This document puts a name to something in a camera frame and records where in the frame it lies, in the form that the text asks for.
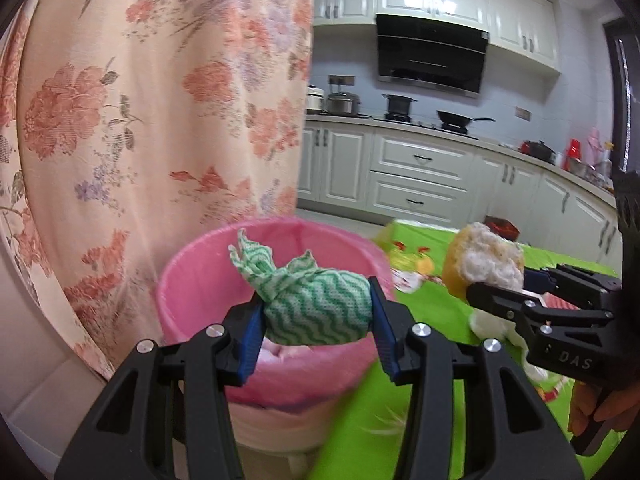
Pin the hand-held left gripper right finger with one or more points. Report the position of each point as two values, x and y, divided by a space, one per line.
385 330

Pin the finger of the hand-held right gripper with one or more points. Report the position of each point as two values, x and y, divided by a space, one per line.
500 300
575 280

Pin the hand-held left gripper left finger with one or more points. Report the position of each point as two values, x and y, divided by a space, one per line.
250 341

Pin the green wavy striped cloth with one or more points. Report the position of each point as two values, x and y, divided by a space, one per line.
315 310

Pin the bin with pink bag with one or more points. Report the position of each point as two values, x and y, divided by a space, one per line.
200 285

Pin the person's right hand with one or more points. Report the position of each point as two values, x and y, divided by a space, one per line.
615 405

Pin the crumpled white tissue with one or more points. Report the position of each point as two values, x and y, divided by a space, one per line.
492 322

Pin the red box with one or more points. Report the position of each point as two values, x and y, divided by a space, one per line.
502 227

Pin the white plastic stool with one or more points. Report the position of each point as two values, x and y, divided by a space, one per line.
270 430

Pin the green printed tablecloth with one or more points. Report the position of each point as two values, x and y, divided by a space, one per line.
360 435

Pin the metal bowl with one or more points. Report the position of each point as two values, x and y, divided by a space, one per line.
584 169

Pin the clear spray bottle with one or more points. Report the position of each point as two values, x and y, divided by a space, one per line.
608 157

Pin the red kettle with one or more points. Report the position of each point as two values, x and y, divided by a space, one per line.
573 152

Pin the red casserole pot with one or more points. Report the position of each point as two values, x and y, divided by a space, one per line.
537 150

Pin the pink thermos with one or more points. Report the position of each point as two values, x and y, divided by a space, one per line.
594 142

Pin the white lower kitchen cabinets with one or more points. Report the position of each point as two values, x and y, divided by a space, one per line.
420 185

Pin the black frying pan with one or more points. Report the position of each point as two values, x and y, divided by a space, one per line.
455 120

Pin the black gas stove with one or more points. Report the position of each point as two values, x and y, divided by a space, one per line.
425 124

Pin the dark framed window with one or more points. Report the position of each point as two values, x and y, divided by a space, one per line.
617 85

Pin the black cooking pot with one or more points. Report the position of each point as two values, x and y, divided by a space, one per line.
399 105

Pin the silver pressure cooker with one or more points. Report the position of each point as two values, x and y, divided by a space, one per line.
342 105

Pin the white rice cooker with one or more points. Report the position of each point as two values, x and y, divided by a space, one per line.
315 100

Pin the floral curtain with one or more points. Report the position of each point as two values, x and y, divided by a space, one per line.
150 110

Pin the black range hood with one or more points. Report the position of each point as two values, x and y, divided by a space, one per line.
430 55

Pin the single wall socket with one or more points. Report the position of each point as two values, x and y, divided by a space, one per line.
523 113

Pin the double wall socket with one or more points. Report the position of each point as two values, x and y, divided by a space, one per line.
341 80

